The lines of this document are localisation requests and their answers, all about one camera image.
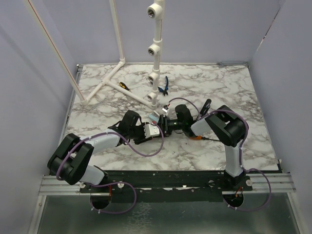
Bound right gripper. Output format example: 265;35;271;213
153;115;185;139

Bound black stapler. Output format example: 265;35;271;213
200;98;212;117

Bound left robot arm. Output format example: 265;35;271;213
47;110;164;193

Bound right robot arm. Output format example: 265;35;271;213
157;104;249;191

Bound yellow black screwdriver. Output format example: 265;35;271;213
119;82;130;91

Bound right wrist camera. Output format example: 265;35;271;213
161;104;170;115

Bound blue handled pliers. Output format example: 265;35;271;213
157;76;171;97

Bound orange handled screwdriver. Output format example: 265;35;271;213
190;136;220;142

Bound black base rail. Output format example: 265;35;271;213
80;171;253;203

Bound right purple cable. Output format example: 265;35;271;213
168;97;273;212

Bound aluminium frame rail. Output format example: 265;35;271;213
27;64;83;234

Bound white pvc pipe frame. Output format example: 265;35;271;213
24;0;166;110

